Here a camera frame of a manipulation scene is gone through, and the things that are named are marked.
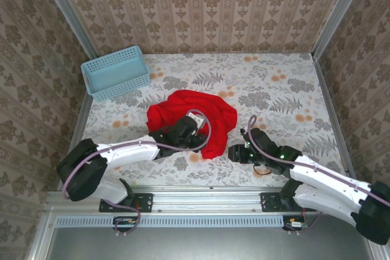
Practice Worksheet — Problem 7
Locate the red t-shirt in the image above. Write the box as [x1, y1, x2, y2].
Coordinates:
[146, 89, 238, 160]

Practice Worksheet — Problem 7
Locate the floral patterned tablecloth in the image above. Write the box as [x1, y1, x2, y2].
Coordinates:
[69, 52, 351, 188]

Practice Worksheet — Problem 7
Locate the small connector circuit board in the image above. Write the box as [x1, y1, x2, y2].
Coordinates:
[283, 216, 307, 231]
[113, 216, 138, 232]

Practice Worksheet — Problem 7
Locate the light blue perforated plastic basket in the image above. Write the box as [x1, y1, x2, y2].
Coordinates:
[80, 46, 152, 102]

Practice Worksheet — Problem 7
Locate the grey metal sheet panel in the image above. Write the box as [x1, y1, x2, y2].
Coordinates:
[45, 214, 381, 260]

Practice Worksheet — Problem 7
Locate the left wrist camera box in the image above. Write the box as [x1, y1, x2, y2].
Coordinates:
[186, 112, 205, 130]

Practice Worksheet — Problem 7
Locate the thin black right gripper wire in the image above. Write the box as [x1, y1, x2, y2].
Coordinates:
[253, 165, 272, 179]

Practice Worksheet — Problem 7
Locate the aluminium mounting rail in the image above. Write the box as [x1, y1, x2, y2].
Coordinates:
[45, 186, 372, 212]

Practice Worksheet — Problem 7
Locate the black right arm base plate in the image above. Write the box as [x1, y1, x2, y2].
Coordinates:
[260, 192, 317, 213]

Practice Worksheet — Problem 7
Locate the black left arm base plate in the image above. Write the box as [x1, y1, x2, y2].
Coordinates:
[99, 192, 153, 213]

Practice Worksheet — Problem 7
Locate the slotted cable duct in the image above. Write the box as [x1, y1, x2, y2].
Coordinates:
[55, 214, 284, 228]

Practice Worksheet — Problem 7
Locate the aluminium table side rail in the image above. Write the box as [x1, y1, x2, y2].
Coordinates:
[313, 55, 360, 189]
[57, 92, 94, 191]

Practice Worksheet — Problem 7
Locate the aluminium frame post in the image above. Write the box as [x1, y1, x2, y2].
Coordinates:
[35, 0, 98, 57]
[312, 0, 371, 60]

